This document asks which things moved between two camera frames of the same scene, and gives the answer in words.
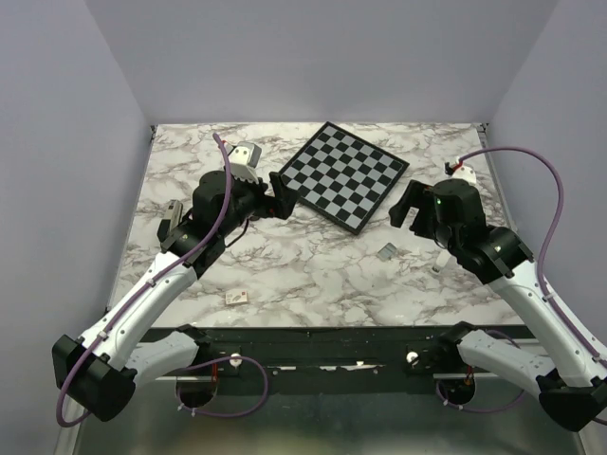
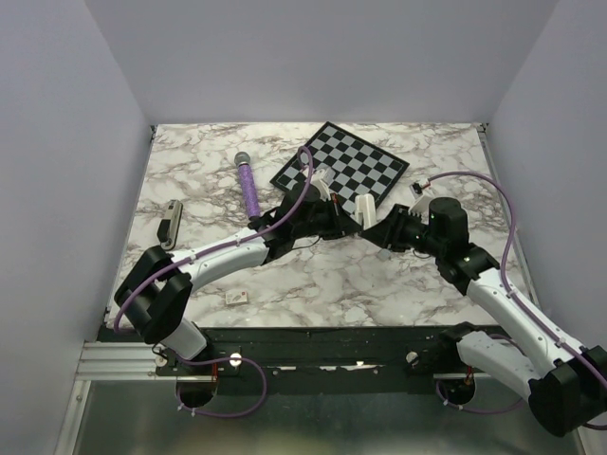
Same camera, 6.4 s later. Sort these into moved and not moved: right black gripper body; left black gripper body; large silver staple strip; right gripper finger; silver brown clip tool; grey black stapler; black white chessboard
Moved: left black gripper body; silver brown clip tool; right black gripper body; right gripper finger
Not moved: grey black stapler; black white chessboard; large silver staple strip
